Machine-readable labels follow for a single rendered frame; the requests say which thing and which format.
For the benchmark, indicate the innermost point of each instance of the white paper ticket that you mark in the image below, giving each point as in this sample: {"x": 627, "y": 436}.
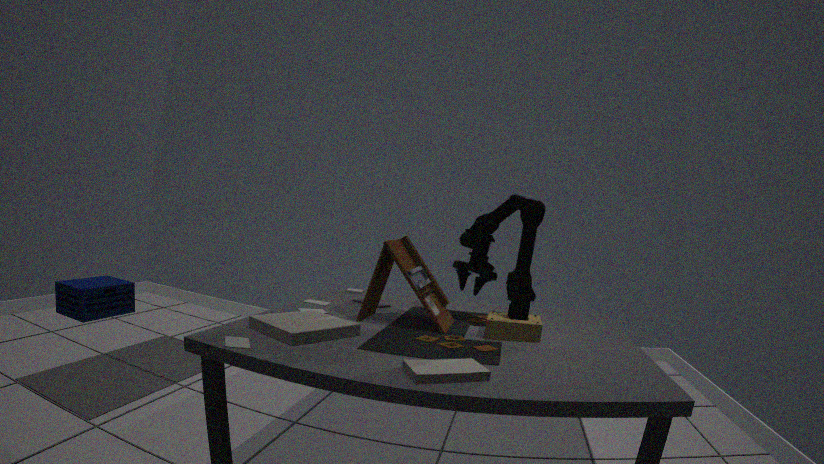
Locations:
{"x": 432, "y": 305}

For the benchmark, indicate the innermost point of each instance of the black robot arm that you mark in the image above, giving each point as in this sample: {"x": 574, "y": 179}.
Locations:
{"x": 478, "y": 238}

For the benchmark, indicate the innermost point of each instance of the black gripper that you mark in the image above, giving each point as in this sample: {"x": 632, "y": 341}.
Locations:
{"x": 476, "y": 261}

